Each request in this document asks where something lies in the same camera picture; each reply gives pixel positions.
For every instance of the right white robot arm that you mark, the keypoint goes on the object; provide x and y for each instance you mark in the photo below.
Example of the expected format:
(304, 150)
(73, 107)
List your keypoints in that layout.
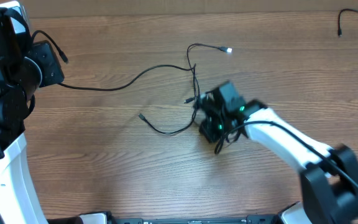
(328, 175)

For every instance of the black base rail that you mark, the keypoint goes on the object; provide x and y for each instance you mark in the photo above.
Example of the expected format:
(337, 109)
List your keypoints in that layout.
(107, 217)

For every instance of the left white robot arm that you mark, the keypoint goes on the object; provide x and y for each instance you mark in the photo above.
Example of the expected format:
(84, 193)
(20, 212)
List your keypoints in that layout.
(25, 66)

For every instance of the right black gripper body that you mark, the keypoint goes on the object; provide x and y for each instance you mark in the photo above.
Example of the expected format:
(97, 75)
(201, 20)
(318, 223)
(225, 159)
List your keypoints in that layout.
(217, 126)

